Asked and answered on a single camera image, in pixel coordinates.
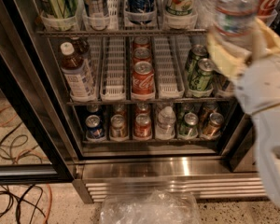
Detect rear bronze bottom can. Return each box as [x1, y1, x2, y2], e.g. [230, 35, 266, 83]
[200, 102, 218, 122]

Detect black floor cable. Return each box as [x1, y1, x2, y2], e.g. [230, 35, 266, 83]
[0, 184, 47, 224]

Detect tea bottle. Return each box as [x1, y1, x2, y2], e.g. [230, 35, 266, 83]
[216, 74, 234, 94]
[70, 37, 95, 74]
[60, 42, 94, 100]

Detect green soda can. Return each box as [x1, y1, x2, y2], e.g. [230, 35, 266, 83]
[185, 44, 208, 78]
[189, 58, 215, 91]

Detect small water bottle bottom shelf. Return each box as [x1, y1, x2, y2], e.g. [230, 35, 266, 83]
[155, 106, 176, 140]

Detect orange floor cable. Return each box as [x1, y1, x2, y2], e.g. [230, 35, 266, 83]
[40, 184, 53, 224]

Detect silver tall can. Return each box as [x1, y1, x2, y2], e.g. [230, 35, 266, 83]
[84, 0, 110, 31]

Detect clear water bottle top shelf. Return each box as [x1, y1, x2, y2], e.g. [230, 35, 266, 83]
[214, 0, 259, 60]

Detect rear left tea bottle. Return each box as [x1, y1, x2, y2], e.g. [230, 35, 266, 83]
[70, 37, 95, 74]

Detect rear Coca-Cola can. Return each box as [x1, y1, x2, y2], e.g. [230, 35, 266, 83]
[133, 36, 151, 49]

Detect front green soda can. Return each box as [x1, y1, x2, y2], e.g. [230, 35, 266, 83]
[189, 58, 215, 91]

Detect right glass fridge door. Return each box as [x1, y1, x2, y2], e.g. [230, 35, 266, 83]
[229, 115, 259, 173]

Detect gold can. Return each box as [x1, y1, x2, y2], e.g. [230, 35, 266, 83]
[113, 104, 127, 117]
[110, 115, 128, 138]

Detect front gold can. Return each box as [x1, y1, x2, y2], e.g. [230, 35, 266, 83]
[110, 115, 128, 138]

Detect blue Pepsi bottle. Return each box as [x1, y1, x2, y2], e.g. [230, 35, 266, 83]
[126, 0, 155, 24]

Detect front red bottom can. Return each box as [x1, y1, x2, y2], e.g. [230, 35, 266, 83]
[133, 114, 151, 138]

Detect coca-cola can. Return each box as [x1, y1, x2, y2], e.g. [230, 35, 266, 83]
[133, 48, 152, 63]
[133, 62, 154, 94]
[133, 36, 151, 49]

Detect clear plastic bag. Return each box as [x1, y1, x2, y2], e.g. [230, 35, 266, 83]
[99, 190, 201, 224]

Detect empty white shelf tray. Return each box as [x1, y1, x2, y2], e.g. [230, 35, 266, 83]
[100, 37, 126, 102]
[153, 37, 185, 99]

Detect bronze can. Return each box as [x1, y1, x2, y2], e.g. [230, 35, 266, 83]
[202, 112, 224, 137]
[200, 102, 218, 122]

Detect glass fridge door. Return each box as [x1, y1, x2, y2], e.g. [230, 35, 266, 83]
[0, 0, 76, 185]
[229, 115, 259, 173]

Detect rear red bottom can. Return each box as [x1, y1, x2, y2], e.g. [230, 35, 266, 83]
[135, 103, 150, 116]

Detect middle Coca-Cola can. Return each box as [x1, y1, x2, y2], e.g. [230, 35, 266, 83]
[133, 48, 152, 63]

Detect empty white shelf tray right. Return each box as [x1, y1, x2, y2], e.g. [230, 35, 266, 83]
[153, 37, 185, 99]

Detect front bronze bottom can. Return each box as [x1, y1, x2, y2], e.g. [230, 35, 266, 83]
[202, 112, 224, 137]

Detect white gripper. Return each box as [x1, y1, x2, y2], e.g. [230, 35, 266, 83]
[206, 18, 280, 115]

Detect empty white shelf tray left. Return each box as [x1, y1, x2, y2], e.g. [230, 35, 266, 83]
[100, 37, 126, 102]

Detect front green bottom can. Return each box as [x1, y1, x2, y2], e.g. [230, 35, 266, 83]
[179, 112, 198, 139]

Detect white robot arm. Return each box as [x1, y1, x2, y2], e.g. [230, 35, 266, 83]
[206, 19, 280, 207]

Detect front Coca-Cola can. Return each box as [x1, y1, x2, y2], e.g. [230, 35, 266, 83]
[133, 62, 154, 94]

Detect front left tea bottle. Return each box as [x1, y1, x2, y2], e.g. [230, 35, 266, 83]
[60, 42, 94, 100]

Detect front right tea bottle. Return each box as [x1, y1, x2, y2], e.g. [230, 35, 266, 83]
[216, 74, 234, 94]

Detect rear blue Pepsi can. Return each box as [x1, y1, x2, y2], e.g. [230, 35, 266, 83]
[86, 105, 103, 117]

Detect rear green soda can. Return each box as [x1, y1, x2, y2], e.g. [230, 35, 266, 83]
[185, 44, 208, 78]

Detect red can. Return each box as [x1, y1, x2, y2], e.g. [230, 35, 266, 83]
[135, 103, 150, 116]
[133, 114, 151, 138]

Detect rear gold can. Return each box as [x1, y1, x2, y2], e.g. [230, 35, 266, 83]
[113, 104, 127, 117]

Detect left glass fridge door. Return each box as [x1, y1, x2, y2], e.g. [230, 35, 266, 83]
[0, 0, 76, 185]

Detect blue pepsi can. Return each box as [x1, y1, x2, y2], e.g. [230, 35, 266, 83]
[85, 115, 105, 139]
[86, 105, 103, 117]

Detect front blue Pepsi can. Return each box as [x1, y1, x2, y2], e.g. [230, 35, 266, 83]
[85, 115, 105, 139]

